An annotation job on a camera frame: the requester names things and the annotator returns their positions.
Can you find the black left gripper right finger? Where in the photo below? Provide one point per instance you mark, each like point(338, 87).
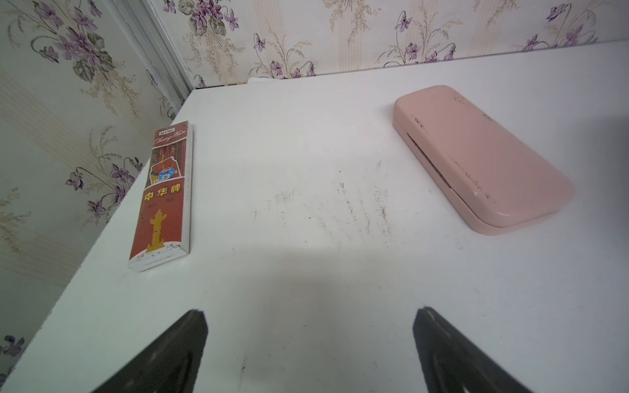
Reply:
point(452, 363)

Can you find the pink pencil case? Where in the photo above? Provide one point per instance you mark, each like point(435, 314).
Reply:
point(496, 182)

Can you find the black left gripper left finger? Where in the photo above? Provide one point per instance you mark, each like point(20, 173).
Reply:
point(169, 364)

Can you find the red small booklet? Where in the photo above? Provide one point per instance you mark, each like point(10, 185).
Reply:
point(163, 229)

